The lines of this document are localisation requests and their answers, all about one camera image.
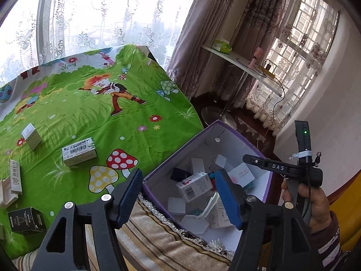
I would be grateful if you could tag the teal toothpaste box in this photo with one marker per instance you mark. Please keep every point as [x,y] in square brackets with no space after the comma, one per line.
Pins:
[249,185]

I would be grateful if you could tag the person's right hand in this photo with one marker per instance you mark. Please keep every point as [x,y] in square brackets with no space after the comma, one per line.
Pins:
[318,203]

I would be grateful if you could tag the brown patterned curtain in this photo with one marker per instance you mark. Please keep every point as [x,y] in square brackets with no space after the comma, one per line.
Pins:
[214,19]

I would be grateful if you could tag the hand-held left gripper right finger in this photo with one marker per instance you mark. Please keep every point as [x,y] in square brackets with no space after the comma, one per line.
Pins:
[230,200]

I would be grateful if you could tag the black charger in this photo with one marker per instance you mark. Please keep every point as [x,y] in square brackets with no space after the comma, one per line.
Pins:
[268,67]

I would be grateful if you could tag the round metal stand base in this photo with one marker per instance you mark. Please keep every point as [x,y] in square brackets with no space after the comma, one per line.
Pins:
[218,117]

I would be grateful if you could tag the person's right forearm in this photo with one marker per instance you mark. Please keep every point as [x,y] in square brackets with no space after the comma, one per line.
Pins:
[330,245]

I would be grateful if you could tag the dark blue box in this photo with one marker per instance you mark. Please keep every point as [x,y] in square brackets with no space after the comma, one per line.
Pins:
[180,174]

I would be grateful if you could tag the beige lace curtain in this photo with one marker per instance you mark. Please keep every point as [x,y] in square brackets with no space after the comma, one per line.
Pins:
[293,90]

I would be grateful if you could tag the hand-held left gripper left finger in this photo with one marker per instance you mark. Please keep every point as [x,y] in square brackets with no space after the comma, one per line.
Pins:
[131,197]

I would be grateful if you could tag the yellow object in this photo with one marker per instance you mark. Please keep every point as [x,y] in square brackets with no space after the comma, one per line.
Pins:
[349,211]

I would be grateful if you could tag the narrow white box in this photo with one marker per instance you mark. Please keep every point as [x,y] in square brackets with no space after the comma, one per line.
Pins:
[16,176]

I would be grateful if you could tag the striped cushion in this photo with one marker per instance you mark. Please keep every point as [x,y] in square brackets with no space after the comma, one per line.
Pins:
[158,245]

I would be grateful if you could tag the white lace curtain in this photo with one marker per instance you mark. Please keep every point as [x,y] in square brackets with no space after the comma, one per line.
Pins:
[98,14]

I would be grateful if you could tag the white shelf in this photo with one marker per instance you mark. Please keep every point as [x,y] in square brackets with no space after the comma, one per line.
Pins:
[245,67]

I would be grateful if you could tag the small silver white box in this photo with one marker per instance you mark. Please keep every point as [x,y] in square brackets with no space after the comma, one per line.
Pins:
[218,162]

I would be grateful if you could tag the purple cardboard box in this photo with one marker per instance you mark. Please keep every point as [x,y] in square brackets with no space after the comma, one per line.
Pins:
[225,144]

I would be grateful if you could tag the green cartoon printed cloth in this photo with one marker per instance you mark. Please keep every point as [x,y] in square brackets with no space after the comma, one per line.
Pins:
[84,96]

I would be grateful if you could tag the plain white box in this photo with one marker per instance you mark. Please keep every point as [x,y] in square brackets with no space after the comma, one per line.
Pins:
[198,166]
[194,224]
[176,206]

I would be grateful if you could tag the pink handheld item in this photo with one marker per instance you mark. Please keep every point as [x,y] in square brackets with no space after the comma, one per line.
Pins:
[256,56]

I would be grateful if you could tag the long white box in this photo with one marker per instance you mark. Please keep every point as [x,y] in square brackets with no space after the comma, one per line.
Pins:
[221,214]

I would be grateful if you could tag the white open tray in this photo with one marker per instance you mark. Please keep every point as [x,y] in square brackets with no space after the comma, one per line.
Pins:
[7,193]

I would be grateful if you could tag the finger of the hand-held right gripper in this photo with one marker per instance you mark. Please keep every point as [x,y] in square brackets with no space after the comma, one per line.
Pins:
[253,161]

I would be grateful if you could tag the white box with pink print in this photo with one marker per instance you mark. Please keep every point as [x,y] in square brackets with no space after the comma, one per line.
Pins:
[242,173]

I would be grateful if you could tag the green tissue pack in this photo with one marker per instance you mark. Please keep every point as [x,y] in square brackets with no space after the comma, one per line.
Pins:
[222,46]

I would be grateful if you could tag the black box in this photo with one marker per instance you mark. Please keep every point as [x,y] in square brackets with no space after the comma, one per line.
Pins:
[26,220]

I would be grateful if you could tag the white box with barcode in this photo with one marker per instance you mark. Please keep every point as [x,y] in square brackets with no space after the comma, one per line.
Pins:
[196,187]

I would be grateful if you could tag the small white cube box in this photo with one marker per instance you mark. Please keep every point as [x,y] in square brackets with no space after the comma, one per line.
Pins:
[31,135]

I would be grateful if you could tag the green and white medicine box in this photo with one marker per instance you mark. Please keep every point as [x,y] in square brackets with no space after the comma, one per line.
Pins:
[80,152]

